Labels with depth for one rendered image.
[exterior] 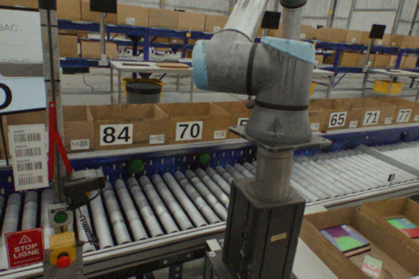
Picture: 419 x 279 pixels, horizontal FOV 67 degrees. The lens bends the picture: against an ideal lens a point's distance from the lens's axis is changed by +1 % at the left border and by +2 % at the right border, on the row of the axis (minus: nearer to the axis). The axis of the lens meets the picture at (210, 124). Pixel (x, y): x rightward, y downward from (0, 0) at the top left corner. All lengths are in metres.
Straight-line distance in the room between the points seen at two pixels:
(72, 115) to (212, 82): 1.17
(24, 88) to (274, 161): 0.76
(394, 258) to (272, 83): 0.90
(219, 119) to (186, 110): 0.30
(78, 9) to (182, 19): 1.88
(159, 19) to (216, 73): 5.51
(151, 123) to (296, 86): 1.01
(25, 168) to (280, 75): 0.76
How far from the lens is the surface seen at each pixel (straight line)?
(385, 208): 1.74
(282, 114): 0.86
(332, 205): 1.77
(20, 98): 1.08
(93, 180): 1.01
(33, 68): 1.06
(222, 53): 0.88
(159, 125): 1.72
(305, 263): 1.31
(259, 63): 0.85
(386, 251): 1.50
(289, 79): 0.85
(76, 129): 1.64
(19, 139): 1.01
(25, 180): 1.06
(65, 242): 1.13
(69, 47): 5.85
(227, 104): 2.20
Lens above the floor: 1.56
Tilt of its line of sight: 18 degrees down
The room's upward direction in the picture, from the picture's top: 6 degrees clockwise
